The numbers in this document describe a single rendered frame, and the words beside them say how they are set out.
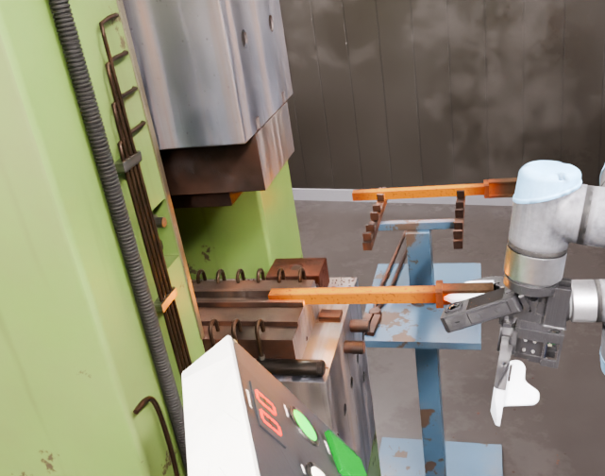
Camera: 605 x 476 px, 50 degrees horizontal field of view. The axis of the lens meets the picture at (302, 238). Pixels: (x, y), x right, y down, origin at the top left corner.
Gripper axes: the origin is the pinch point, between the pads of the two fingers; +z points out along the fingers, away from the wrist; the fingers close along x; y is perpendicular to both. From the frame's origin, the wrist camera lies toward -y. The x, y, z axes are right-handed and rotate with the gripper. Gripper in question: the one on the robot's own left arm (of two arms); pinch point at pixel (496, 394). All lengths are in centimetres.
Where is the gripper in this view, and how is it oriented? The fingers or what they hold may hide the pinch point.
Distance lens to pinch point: 102.5
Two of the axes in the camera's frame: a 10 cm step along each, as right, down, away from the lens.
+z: 0.0, 9.1, 4.1
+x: 3.5, -3.8, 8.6
